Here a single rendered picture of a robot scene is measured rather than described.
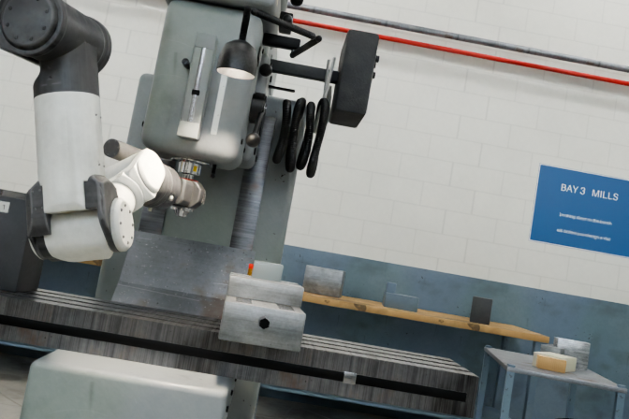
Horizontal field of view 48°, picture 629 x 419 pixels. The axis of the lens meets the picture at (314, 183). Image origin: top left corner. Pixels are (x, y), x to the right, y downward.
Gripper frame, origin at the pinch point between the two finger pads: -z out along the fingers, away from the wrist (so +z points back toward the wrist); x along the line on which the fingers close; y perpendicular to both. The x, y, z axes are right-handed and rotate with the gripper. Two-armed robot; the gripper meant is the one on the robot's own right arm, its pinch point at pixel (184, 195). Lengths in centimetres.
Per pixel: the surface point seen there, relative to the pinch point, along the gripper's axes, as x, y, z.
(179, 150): -1.0, -8.2, 8.4
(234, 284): -16.2, 16.2, 3.7
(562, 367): -96, 35, -207
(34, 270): 28.1, 21.2, 5.5
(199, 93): -4.9, -19.2, 12.1
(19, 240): 27.5, 15.3, 13.0
